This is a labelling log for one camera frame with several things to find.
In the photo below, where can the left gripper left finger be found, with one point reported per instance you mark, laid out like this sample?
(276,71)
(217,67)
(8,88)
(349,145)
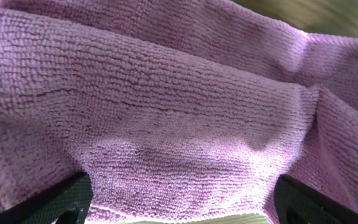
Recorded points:
(66,202)

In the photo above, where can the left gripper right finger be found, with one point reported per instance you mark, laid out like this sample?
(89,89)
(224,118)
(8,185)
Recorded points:
(297,203)

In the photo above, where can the purple microfiber cloth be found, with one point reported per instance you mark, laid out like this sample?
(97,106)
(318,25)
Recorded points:
(178,110)

